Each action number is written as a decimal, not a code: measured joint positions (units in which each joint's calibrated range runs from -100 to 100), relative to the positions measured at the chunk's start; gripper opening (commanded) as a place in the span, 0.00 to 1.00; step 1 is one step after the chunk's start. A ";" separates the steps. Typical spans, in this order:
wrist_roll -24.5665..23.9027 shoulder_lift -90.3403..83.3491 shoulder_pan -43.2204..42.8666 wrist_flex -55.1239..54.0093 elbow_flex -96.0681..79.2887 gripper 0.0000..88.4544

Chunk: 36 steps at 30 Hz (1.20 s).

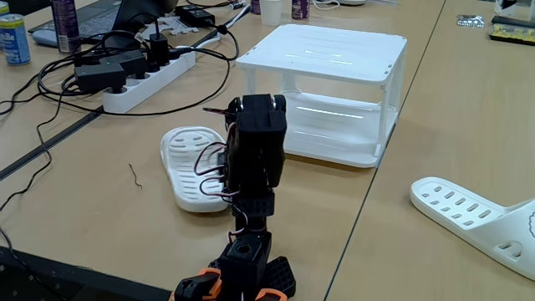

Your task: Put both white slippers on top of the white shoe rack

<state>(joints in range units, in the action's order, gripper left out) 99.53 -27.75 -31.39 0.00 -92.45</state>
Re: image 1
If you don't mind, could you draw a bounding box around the white slipper with dog print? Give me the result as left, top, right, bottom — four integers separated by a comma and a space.
410, 176, 535, 281
160, 125, 231, 213

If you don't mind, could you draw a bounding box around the black flat bar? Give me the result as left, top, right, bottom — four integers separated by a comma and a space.
491, 15, 535, 27

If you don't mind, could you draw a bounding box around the silver foil wrapper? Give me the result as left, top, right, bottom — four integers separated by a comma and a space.
456, 14, 486, 29

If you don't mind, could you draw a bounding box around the dark laptop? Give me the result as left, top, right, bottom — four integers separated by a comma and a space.
28, 0, 181, 47

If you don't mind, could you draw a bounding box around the grey computer mouse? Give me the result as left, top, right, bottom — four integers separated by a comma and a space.
31, 28, 59, 48

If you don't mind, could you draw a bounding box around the long black looping cable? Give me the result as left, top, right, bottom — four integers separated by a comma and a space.
37, 58, 233, 118

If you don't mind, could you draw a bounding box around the thin black trailing cable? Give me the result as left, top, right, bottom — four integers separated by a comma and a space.
0, 83, 68, 268

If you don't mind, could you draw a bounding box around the white printed plastic bracket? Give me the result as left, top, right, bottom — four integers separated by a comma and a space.
136, 23, 168, 39
165, 16, 200, 35

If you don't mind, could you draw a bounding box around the black adapter with green light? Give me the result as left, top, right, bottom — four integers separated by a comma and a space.
99, 49, 148, 79

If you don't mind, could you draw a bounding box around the white paper cup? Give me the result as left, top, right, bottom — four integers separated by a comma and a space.
259, 0, 284, 27

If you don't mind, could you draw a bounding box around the yellow patterned packet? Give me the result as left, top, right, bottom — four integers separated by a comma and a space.
488, 23, 535, 46

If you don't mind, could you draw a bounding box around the black laptop charger brick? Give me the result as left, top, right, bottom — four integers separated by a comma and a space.
175, 4, 217, 28

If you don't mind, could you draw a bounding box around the white power strip cord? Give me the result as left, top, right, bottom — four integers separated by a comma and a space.
194, 3, 252, 50

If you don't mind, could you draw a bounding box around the tall purple drink can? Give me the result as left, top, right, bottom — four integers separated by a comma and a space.
50, 0, 81, 54

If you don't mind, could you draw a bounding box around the thin dark twig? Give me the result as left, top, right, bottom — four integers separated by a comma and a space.
128, 163, 143, 190

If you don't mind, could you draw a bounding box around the white two-tier shoe rack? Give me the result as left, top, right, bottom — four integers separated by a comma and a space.
235, 23, 409, 169

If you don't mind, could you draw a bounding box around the white coiled cable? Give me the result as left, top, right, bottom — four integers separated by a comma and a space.
311, 0, 342, 12

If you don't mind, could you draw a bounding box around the black power adapter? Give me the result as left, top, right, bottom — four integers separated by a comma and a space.
74, 62, 126, 94

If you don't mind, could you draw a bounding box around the white box with black mark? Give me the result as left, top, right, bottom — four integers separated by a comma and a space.
494, 0, 535, 20

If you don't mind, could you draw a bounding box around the black cable with ferrite bead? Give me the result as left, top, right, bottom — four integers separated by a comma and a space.
166, 23, 242, 62

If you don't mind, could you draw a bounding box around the black power plug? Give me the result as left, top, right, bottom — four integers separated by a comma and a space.
149, 33, 171, 68

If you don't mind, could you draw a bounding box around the white power strip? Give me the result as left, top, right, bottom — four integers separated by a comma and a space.
102, 45, 196, 115

